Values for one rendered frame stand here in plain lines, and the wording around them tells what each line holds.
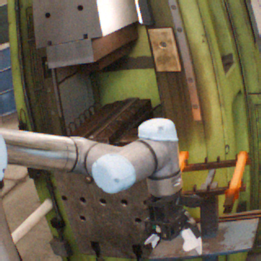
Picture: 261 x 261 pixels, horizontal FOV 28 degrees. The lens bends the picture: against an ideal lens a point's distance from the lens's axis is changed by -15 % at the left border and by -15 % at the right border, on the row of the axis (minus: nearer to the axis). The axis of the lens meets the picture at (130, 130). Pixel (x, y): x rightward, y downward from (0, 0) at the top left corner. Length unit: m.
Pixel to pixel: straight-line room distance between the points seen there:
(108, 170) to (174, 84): 1.00
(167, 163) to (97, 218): 1.03
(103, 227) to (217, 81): 0.71
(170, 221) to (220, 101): 0.87
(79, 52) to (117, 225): 0.67
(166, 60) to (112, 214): 0.60
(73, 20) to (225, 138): 0.71
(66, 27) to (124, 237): 0.85
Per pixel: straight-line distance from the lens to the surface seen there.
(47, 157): 1.16
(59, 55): 2.07
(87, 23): 1.99
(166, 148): 1.20
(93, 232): 2.26
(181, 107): 2.10
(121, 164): 1.13
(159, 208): 1.26
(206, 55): 2.02
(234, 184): 1.70
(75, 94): 2.42
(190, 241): 1.31
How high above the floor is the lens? 1.67
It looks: 19 degrees down
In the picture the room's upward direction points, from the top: 10 degrees counter-clockwise
